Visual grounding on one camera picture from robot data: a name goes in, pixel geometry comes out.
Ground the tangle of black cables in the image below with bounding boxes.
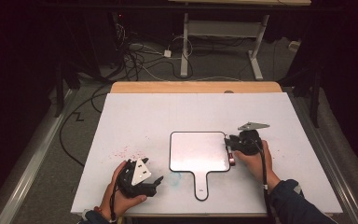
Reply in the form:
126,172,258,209
114,22,195,82

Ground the person's left hand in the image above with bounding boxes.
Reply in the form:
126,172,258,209
100,160,148,220

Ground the large white board sheet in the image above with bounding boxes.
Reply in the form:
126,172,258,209
70,91,344,216

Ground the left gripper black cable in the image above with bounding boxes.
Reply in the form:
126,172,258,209
109,172,120,224

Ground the long black floor cable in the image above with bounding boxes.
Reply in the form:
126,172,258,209
58,92,107,168

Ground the black stand pole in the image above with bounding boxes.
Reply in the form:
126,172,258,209
53,60,67,119

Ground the small white box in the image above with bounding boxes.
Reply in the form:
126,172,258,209
287,39,302,52

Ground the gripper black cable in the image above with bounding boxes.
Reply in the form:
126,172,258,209
109,172,120,224
252,138,274,224

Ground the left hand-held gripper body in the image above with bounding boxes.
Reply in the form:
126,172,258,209
117,157,158,199

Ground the metal floor rail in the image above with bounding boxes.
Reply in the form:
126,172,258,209
0,89,76,224
288,91,358,224

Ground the person's right hand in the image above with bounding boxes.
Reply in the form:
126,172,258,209
233,140,282,191

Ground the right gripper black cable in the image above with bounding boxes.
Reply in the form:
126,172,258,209
252,138,274,224

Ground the white desk frame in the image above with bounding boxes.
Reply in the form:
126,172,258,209
168,0,312,81

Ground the red and white wristband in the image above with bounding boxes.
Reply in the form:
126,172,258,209
82,205,118,224

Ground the red whiteboard marker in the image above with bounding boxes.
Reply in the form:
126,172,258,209
224,133,237,167

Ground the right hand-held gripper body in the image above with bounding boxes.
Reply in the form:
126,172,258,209
237,121,271,156

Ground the small whiteboard paddle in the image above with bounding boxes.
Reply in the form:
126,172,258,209
169,131,233,202

